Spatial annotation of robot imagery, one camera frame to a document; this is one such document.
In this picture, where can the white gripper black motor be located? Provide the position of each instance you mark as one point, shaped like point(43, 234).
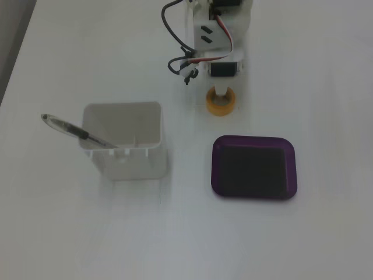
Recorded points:
point(220, 69)

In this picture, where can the yellow tape roll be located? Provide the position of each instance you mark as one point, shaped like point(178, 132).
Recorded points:
point(210, 102)

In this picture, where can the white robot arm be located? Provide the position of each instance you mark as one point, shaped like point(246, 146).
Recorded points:
point(209, 35)

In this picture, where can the purple rectangular tray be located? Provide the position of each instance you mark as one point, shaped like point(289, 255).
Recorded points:
point(217, 169)

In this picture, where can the white plastic container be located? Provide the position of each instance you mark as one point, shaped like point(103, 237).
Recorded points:
point(131, 166)

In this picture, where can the clear black ballpoint pen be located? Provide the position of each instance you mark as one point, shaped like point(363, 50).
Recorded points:
point(75, 131)

